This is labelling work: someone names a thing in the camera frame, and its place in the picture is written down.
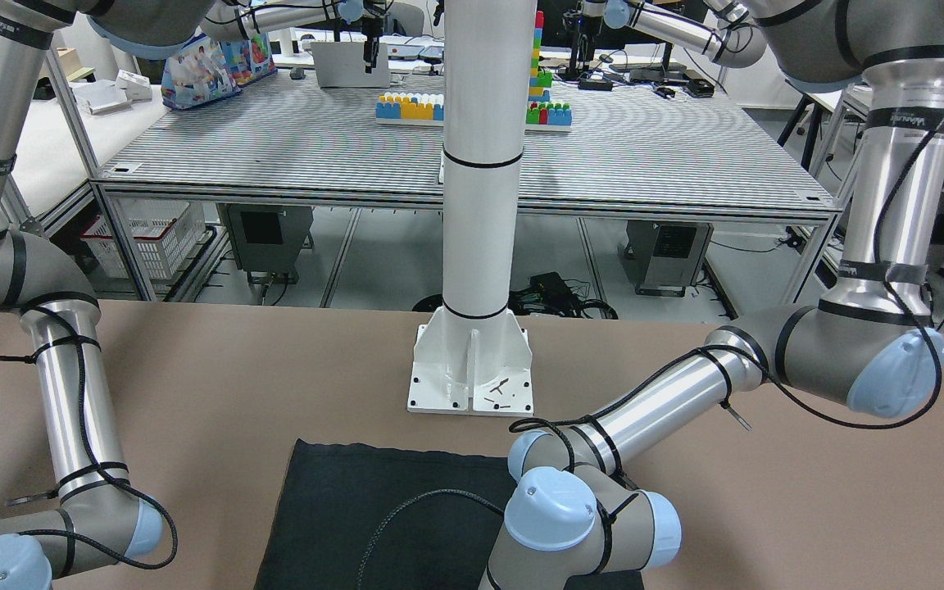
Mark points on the black t-shirt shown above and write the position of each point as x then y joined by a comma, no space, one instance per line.
355,516

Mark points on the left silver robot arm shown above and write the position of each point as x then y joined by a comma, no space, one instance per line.
868,344

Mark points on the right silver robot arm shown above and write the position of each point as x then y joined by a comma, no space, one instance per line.
101,519

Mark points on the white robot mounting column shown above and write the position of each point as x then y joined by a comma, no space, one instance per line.
473,357

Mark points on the colourful toy block tower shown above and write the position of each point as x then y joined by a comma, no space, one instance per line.
543,113

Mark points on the grey computer under bench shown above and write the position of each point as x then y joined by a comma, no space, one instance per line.
667,254

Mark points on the colourful toy block row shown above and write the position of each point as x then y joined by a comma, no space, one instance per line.
410,108

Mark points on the black computer under bench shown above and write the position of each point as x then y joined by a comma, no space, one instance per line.
266,238

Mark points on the striped aluminium workbench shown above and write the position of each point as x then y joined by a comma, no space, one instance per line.
630,154

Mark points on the white plastic basket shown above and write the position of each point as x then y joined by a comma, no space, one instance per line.
165,230

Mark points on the colourful printed bag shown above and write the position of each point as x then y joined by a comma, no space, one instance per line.
206,70

